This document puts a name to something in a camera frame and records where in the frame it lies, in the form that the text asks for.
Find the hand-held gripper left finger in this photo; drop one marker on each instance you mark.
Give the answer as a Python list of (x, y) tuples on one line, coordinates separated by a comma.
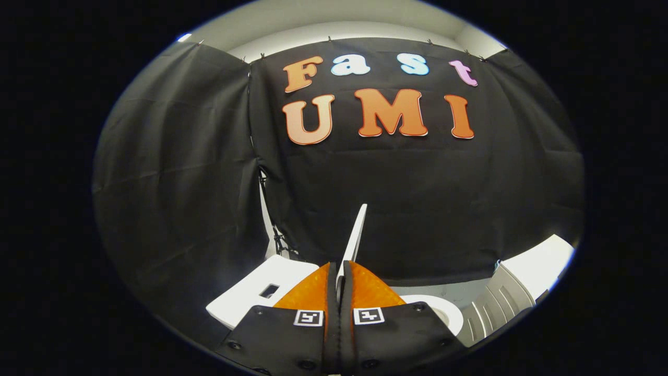
[(282, 344)]

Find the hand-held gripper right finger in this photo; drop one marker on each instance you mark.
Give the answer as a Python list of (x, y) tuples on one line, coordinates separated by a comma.
[(396, 344)]

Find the white toilet lid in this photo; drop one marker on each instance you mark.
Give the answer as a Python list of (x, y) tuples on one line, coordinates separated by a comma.
[(357, 235)]

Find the white toilet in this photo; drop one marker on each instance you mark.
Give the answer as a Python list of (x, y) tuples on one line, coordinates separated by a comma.
[(250, 292)]

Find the black backdrop cloth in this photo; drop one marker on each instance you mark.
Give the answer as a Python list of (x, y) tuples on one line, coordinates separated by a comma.
[(407, 209)]

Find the white drawer cabinet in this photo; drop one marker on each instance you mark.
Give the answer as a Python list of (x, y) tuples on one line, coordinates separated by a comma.
[(537, 261)]

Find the small ceiling light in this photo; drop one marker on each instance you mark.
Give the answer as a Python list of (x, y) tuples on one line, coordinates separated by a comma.
[(183, 37)]

